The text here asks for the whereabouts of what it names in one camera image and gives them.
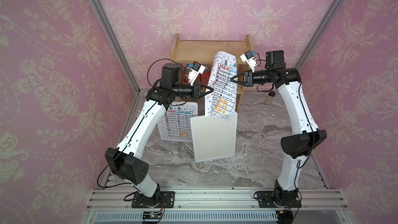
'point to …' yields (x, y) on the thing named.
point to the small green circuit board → (152, 215)
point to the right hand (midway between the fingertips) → (233, 79)
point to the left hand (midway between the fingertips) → (212, 91)
